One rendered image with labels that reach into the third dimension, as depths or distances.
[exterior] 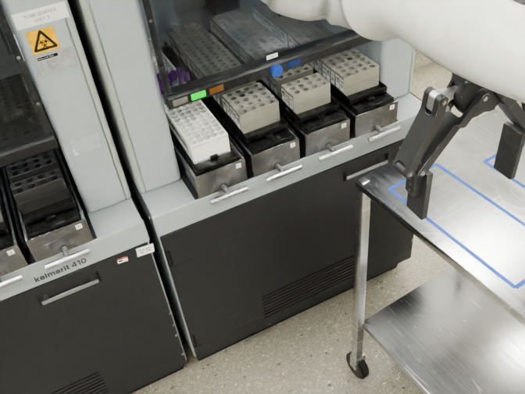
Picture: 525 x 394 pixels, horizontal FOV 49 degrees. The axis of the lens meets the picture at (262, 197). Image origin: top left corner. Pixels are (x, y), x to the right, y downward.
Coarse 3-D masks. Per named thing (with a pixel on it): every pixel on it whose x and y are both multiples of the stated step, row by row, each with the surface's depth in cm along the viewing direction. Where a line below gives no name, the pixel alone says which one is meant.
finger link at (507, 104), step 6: (498, 96) 61; (504, 96) 60; (504, 102) 62; (510, 102) 62; (516, 102) 63; (504, 108) 65; (510, 108) 63; (516, 108) 64; (510, 114) 65; (516, 114) 65; (522, 114) 65; (510, 120) 69; (516, 120) 66; (522, 120) 66; (522, 126) 66
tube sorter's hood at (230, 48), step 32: (160, 0) 116; (192, 0) 119; (224, 0) 123; (256, 0) 126; (160, 32) 120; (192, 32) 124; (224, 32) 127; (256, 32) 131; (288, 32) 135; (320, 32) 139; (352, 32) 143; (160, 64) 124; (192, 64) 128; (224, 64) 132; (256, 64) 136
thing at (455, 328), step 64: (384, 192) 126; (448, 192) 124; (512, 192) 122; (448, 256) 111; (512, 256) 109; (384, 320) 165; (448, 320) 163; (512, 320) 161; (448, 384) 149; (512, 384) 147
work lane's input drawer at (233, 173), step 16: (176, 144) 149; (208, 160) 140; (224, 160) 140; (240, 160) 141; (192, 176) 138; (208, 176) 139; (224, 176) 141; (240, 176) 144; (208, 192) 142; (224, 192) 141; (240, 192) 141
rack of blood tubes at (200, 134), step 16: (176, 112) 148; (192, 112) 148; (208, 112) 147; (176, 128) 144; (192, 128) 143; (208, 128) 143; (192, 144) 138; (208, 144) 138; (224, 144) 140; (192, 160) 140
